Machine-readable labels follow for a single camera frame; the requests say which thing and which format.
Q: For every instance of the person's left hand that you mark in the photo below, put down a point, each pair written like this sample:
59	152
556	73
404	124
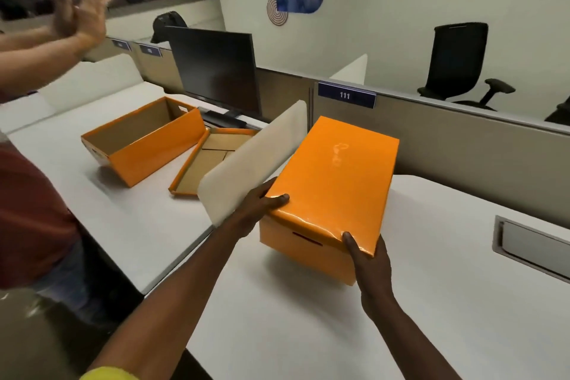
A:
249	215

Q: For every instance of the person's right hand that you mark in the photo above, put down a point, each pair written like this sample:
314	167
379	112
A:
373	279

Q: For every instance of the person's left thumb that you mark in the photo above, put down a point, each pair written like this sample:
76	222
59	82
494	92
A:
276	203

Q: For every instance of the person's right thumb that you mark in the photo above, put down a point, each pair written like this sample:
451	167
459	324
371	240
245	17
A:
352	245

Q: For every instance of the orange cardboard shoe box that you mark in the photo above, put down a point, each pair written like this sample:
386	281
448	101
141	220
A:
151	150
307	250

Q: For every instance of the orange shoe box lid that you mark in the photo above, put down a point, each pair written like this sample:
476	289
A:
209	157
338	179

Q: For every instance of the person's right forearm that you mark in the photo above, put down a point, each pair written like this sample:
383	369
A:
409	344

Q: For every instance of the another person's forearm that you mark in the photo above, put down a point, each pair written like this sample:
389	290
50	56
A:
35	59

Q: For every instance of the person's left forearm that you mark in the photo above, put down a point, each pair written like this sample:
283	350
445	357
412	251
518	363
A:
169	299

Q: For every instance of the white desk divider panel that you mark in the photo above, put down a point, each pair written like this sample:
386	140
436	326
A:
93	79
352	70
249	166

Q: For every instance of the blue desk number plate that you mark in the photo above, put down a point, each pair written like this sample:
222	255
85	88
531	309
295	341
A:
346	95

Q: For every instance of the black computer monitor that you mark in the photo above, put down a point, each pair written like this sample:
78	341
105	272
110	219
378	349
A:
213	68

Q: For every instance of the small blue number plate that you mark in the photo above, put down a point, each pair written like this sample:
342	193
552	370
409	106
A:
121	45
150	50

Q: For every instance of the black office chair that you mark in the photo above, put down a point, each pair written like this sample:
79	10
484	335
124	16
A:
560	112
458	63

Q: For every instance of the yellow sleeve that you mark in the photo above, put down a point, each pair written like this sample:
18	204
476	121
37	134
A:
109	374

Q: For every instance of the brown spiral wall decal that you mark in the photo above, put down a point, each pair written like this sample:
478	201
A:
277	11

